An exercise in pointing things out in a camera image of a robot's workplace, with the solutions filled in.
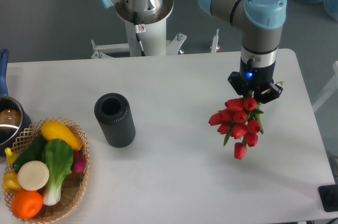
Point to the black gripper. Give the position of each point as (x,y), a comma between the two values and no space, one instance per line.
(255,78)

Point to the red tulip bouquet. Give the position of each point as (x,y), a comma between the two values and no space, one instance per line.
(240,120)

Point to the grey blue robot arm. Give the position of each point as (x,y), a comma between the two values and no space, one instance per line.
(260,21)

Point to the black device at edge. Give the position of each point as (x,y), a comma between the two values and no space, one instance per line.
(328,196)

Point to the dark grey ribbed vase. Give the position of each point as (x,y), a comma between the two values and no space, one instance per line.
(114,116)

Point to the magenta radish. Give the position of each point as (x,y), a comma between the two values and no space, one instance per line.
(79,162)

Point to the yellow squash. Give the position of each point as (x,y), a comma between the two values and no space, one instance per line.
(56,130)

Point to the green bok choy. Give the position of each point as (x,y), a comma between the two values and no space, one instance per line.
(58,157)

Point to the woven wicker basket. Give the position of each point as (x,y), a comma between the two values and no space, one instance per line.
(73,187)

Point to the dark green cucumber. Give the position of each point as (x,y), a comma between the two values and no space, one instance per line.
(32,153)

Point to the cream round bun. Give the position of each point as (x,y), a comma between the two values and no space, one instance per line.
(33,175)

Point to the small yellow banana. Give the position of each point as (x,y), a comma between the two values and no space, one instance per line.
(10,156)

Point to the orange fruit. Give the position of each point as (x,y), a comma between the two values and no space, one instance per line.
(27,204)

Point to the yellow bell pepper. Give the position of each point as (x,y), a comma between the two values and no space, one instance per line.
(10,183)

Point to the white frame at right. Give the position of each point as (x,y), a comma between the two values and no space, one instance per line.
(329,89)

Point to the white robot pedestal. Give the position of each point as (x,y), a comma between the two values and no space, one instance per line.
(146,24)

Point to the blue handled saucepan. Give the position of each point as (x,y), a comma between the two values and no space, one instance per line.
(13,117)

